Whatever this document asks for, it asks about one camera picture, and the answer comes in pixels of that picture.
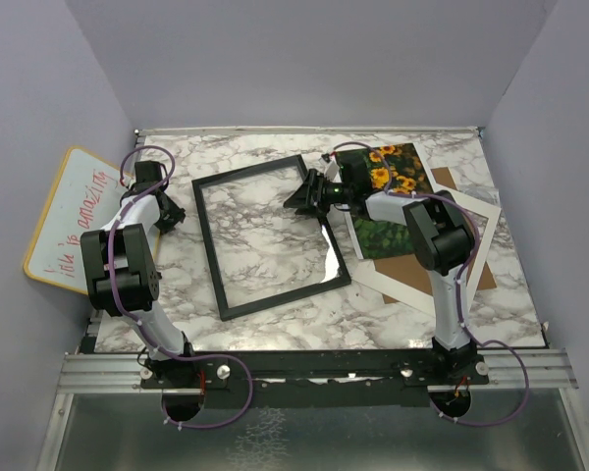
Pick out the aluminium rail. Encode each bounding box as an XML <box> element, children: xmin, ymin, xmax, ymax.
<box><xmin>57</xmin><ymin>349</ymin><xmax>578</xmax><ymax>394</ymax></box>

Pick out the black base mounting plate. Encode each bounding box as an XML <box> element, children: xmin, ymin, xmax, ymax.
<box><xmin>140</xmin><ymin>348</ymin><xmax>489</xmax><ymax>410</ymax></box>

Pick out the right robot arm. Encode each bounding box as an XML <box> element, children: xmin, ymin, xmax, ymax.
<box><xmin>283</xmin><ymin>164</ymin><xmax>479</xmax><ymax>384</ymax></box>

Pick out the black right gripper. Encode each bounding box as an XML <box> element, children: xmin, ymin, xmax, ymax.
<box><xmin>284</xmin><ymin>169</ymin><xmax>353</xmax><ymax>218</ymax></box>

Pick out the white mat board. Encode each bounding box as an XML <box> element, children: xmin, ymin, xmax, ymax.
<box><xmin>352</xmin><ymin>182</ymin><xmax>503</xmax><ymax>315</ymax></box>

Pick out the black picture frame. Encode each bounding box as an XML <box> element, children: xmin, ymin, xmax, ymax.
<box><xmin>190</xmin><ymin>153</ymin><xmax>351</xmax><ymax>323</ymax></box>

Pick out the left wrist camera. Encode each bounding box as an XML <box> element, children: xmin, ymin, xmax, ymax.
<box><xmin>123</xmin><ymin>161</ymin><xmax>169</xmax><ymax>197</ymax></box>

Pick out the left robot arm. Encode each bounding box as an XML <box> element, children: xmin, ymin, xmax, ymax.
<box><xmin>80</xmin><ymin>161</ymin><xmax>197</xmax><ymax>388</ymax></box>

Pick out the brown backing board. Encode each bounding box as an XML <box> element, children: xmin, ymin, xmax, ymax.
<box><xmin>358</xmin><ymin>168</ymin><xmax>501</xmax><ymax>314</ymax></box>

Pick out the sunflower photo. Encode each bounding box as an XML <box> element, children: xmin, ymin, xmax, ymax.
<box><xmin>332</xmin><ymin>141</ymin><xmax>433</xmax><ymax>260</ymax></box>

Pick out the yellow rimmed whiteboard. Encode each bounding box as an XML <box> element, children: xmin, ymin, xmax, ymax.
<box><xmin>23</xmin><ymin>145</ymin><xmax>161</xmax><ymax>296</ymax></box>

